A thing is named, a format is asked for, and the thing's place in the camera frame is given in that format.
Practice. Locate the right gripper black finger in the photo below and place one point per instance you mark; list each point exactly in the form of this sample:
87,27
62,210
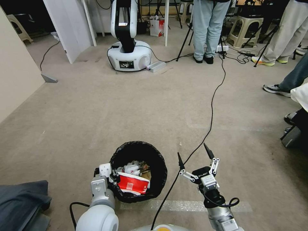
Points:
181,162
209,152

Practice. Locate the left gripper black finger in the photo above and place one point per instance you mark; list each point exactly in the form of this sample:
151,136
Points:
116,178

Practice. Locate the black trash bin with bag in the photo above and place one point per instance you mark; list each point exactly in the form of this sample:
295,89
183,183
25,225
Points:
158,161

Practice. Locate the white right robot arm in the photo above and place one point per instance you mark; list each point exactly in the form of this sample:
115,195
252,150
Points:
222,219

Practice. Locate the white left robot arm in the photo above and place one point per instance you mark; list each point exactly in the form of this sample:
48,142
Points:
98,216

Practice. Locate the crumpled white paper trash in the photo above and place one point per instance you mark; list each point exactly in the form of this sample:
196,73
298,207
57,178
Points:
132,168

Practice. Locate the brown wrapper trash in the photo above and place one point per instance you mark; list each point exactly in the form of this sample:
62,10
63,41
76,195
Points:
145,171

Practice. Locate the red paper cup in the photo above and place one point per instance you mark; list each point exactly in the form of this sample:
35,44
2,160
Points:
131,184

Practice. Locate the white robot front shell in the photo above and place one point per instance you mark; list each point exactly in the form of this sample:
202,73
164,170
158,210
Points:
163,227

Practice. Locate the grey and black box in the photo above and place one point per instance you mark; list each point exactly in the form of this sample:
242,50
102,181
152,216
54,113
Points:
292,139

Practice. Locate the person's black shoes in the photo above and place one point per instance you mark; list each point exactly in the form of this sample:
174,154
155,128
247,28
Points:
294,118

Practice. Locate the dark grey cloth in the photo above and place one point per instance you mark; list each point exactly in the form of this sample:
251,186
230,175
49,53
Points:
19,199

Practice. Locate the white power strip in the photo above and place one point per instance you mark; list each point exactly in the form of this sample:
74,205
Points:
222,48

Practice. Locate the black power adapter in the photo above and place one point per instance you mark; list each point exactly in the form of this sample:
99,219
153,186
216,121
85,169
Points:
246,53

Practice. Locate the white cloth bag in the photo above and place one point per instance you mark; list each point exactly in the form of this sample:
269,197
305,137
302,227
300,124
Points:
300,96

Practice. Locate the person's leg with grey sneaker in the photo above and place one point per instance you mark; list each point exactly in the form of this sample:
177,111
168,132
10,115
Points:
294,77

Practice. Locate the grey metal partition foot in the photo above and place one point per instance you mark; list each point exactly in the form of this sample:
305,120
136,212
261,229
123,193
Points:
49,78

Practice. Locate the person in pale jeans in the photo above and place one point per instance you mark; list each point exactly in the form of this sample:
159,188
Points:
207,26

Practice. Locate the beige plastic stool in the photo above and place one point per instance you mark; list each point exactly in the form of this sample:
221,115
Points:
244,30
18,25
186,9

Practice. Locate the white and red paper bag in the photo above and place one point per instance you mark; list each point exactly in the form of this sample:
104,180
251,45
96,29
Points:
157,26

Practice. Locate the white table leg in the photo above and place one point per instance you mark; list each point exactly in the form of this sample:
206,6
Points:
166,22

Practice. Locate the white and black robot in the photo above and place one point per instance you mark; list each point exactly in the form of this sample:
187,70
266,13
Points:
125,31

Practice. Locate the person in beige trousers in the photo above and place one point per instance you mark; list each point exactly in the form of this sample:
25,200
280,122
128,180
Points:
286,31

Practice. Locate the beige partition panel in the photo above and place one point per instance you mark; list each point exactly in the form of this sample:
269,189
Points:
16,72

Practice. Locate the white partition panel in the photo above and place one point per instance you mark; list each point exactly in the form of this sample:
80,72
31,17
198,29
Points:
69,26

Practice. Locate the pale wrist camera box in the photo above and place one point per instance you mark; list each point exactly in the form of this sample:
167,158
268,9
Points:
208,181
105,169

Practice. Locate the black camera tripod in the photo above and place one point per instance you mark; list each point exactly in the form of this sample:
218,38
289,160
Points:
184,43
266,45

